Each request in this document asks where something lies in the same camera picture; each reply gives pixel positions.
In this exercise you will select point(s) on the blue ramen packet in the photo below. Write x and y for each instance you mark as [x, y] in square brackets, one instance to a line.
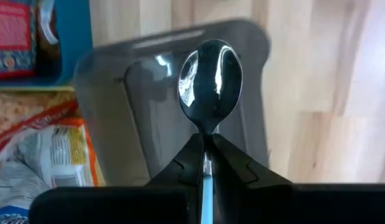
[8, 216]

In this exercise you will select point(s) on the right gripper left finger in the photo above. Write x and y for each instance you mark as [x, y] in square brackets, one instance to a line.
[192, 165]

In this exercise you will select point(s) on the brown snack packet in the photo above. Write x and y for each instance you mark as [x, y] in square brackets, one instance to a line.
[47, 46]

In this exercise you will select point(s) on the red yellow ramen packet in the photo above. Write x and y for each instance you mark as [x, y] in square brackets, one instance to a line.
[30, 109]

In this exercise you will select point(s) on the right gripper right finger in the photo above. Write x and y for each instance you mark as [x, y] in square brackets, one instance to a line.
[239, 180]

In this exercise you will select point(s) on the teal plastic bin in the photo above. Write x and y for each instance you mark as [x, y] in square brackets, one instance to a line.
[75, 37]

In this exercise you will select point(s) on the brown plastic bin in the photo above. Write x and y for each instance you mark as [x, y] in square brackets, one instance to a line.
[148, 124]

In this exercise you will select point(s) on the red white ramen packet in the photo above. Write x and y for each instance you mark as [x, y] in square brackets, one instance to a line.
[55, 155]

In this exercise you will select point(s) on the yellow plastic bin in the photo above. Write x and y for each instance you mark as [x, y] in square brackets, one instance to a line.
[33, 88]

